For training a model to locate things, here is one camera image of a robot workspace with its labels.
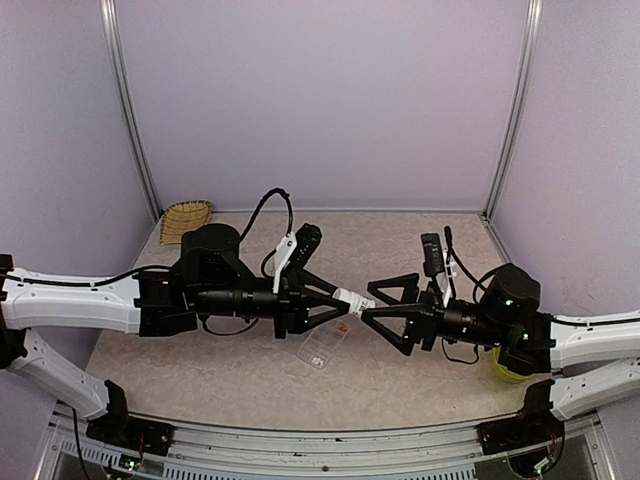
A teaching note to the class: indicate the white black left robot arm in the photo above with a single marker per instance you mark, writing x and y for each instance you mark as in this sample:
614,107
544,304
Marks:
208,280

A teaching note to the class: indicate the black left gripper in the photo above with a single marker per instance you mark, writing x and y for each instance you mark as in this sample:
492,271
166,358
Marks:
293,302

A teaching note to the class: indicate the aluminium right corner post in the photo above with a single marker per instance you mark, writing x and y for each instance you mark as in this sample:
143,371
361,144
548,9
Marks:
517,107

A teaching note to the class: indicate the aluminium corner post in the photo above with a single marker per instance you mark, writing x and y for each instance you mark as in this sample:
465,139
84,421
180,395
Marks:
517,107
115,49

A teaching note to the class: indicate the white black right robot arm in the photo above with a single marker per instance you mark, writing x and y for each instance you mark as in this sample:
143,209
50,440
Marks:
592,361

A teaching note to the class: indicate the green plastic bowl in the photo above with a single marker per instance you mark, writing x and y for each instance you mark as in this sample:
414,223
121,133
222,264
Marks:
503,373

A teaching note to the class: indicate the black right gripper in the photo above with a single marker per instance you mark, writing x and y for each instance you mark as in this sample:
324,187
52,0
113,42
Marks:
425,321

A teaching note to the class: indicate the clear plastic pill organizer box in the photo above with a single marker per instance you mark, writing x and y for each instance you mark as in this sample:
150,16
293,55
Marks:
322,342

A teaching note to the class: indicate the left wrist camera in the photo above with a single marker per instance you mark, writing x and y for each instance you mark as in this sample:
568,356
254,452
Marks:
293,251

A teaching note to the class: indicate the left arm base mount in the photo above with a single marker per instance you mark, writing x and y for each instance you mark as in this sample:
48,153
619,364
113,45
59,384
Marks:
118,427

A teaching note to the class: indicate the aluminium left corner post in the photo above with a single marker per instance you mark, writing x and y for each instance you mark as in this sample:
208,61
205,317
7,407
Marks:
115,49

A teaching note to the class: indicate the woven bamboo tray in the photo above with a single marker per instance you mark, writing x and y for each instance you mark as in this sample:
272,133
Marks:
183,217

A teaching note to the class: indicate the aluminium front frame rail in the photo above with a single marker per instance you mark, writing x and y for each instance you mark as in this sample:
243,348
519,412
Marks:
206,451

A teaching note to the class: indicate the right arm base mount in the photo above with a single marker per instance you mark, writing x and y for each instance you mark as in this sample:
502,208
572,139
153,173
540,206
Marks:
533,423

